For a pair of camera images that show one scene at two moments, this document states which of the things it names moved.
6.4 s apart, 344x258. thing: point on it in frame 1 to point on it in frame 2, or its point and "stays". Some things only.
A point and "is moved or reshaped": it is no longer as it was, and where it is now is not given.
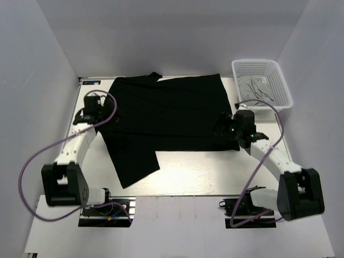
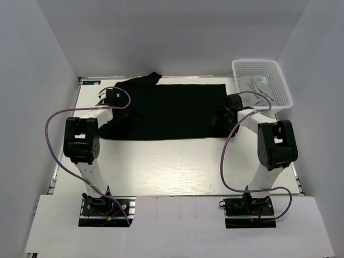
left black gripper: (106, 108) to (118, 113)
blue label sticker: (91, 83) stays
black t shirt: (157, 113) is moved or reshaped
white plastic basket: (261, 79) stays
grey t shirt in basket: (257, 87) stays
